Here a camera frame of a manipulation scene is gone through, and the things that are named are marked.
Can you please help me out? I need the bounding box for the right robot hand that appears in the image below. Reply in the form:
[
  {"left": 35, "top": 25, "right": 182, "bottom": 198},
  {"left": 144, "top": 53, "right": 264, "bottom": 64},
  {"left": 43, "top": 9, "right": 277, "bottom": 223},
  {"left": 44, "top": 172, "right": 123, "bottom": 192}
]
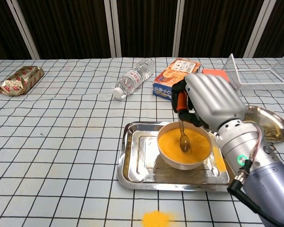
[{"left": 171, "top": 72, "right": 247, "bottom": 130}]

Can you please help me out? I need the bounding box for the small metal spoon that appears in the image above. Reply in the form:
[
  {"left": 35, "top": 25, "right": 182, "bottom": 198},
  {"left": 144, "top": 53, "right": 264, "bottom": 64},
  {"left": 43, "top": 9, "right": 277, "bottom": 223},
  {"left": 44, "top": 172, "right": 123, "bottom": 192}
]
[{"left": 178, "top": 115, "right": 192, "bottom": 154}]

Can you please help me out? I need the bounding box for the bowl of orange powder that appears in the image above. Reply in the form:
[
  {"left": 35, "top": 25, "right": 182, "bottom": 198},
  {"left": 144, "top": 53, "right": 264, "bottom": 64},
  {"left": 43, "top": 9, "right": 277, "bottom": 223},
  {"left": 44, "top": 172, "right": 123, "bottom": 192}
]
[{"left": 157, "top": 122, "right": 213, "bottom": 171}]

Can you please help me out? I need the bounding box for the rectangular steel tray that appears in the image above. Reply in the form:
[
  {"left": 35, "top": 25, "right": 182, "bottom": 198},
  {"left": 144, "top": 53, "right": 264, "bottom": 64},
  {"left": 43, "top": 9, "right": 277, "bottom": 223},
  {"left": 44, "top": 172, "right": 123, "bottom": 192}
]
[{"left": 116, "top": 121, "right": 236, "bottom": 192}]

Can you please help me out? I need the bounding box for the white grid-patterned tablecloth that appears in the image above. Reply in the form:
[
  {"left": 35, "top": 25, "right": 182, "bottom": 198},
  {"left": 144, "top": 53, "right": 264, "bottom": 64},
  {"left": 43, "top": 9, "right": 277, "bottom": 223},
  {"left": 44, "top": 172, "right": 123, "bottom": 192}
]
[{"left": 0, "top": 56, "right": 284, "bottom": 227}]

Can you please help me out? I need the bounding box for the orange blue snack box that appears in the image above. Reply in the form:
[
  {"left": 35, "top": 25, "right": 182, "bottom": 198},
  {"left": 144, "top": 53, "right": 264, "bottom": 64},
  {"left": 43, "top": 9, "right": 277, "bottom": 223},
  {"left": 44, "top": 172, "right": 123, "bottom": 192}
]
[{"left": 152, "top": 58, "right": 201, "bottom": 102}]

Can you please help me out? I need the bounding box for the round steel plate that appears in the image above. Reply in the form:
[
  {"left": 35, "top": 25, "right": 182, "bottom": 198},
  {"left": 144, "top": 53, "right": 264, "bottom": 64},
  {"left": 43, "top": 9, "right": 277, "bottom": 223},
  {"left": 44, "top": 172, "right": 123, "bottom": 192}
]
[{"left": 245, "top": 105, "right": 284, "bottom": 143}]

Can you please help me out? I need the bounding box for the clear plastic water bottle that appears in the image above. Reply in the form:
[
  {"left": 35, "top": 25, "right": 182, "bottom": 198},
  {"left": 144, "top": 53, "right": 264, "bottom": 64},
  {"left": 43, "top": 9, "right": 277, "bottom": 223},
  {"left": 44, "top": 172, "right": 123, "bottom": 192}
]
[{"left": 112, "top": 58, "right": 156, "bottom": 100}]

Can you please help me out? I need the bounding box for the spilled orange powder pile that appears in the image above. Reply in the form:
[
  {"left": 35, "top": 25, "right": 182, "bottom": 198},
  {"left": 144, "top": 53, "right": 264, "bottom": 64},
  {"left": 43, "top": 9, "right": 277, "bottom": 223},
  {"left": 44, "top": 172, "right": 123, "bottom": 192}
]
[{"left": 141, "top": 210, "right": 173, "bottom": 227}]

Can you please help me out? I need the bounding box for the black folding screen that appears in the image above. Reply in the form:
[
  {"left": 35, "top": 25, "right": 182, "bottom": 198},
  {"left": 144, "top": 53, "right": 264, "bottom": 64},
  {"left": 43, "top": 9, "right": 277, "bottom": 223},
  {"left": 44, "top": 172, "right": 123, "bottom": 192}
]
[{"left": 0, "top": 0, "right": 284, "bottom": 60}]

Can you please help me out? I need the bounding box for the gold foil snack packet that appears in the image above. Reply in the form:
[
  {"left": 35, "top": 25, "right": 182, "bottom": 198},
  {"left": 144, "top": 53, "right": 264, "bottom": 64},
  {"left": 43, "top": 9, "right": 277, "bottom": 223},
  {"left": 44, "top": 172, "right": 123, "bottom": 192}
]
[{"left": 0, "top": 66, "right": 45, "bottom": 96}]

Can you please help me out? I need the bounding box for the white wire rack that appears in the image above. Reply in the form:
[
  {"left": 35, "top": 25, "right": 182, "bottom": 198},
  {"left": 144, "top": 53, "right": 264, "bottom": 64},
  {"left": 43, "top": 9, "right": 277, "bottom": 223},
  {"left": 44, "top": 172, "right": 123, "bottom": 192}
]
[{"left": 222, "top": 51, "right": 284, "bottom": 92}]

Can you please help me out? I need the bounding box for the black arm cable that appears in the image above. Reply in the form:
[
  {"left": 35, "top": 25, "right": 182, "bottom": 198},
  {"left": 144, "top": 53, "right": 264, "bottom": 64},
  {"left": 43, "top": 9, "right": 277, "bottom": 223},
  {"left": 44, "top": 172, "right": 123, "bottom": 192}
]
[{"left": 227, "top": 160, "right": 284, "bottom": 227}]

